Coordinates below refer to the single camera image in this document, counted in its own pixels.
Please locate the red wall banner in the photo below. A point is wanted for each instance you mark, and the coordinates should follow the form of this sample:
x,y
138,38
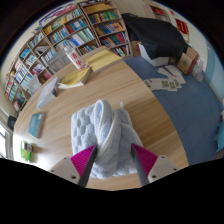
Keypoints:
x,y
182,26

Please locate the white bottle with red print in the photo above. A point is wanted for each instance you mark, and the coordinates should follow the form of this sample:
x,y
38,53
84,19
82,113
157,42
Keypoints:
x,y
76,60

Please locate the papers on floor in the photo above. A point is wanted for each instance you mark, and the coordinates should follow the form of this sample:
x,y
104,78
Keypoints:
x,y
166,81

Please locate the large yellow book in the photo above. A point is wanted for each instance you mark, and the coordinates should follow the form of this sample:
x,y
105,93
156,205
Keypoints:
x,y
101,60

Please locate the open yellow book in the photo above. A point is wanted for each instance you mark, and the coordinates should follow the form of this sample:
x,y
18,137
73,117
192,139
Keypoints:
x,y
76,78

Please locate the wide wooden bookshelf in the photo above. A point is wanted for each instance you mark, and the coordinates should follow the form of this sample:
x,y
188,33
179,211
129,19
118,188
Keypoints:
x,y
40,46

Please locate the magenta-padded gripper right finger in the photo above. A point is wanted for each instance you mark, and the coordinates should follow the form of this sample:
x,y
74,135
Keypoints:
x,y
160,168

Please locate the tall wooden bookshelf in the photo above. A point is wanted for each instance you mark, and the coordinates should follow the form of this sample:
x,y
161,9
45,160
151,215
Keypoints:
x,y
106,26

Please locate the white box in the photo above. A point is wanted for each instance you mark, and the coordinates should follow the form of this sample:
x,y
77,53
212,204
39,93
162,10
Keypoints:
x,y
155,61

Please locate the dark chair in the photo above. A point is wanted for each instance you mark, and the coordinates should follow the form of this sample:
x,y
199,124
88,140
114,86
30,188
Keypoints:
x,y
11,122

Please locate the grey-blue book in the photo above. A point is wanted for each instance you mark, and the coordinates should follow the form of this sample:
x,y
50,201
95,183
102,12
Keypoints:
x,y
48,93

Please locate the small dark can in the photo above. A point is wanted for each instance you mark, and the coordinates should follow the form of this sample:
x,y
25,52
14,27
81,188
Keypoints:
x,y
28,147

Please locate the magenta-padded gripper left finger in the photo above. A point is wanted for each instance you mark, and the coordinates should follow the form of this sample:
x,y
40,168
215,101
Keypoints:
x,y
66,170

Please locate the light blue quilted towel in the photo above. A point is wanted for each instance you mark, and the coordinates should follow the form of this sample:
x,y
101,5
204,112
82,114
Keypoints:
x,y
86,133

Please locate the small wall shelf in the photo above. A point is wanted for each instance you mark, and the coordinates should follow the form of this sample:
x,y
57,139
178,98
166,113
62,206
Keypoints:
x,y
159,11

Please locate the green bag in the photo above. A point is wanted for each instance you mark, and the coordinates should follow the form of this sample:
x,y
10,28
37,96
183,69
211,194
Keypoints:
x,y
24,156

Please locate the cardboard box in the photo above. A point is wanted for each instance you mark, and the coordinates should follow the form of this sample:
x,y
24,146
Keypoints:
x,y
186,61

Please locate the grey mesh chair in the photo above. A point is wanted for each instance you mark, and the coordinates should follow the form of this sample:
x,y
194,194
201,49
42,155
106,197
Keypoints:
x,y
59,61

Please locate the teal book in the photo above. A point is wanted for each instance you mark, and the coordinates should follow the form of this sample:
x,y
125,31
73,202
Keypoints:
x,y
35,125

